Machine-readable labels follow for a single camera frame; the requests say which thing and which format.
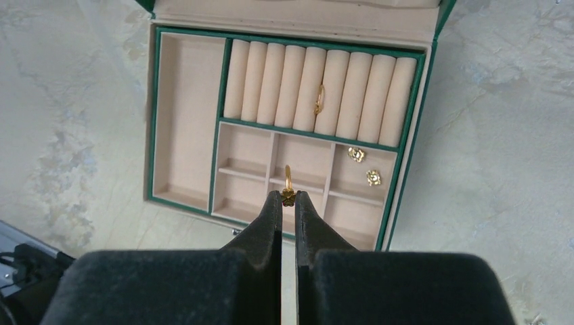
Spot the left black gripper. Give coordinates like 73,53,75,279
1,243,75,324

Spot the green removable jewelry tray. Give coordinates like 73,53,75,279
147,26,427,251

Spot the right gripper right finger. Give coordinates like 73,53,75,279
294,192,514,324

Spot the gold ring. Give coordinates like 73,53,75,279
280,165,296,208
313,83,326,116

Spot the green jewelry box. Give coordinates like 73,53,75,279
134,0,458,253

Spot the gold stud earring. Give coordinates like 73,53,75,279
347,147,366,163
366,169,382,186

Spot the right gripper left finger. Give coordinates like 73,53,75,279
42,191,282,324

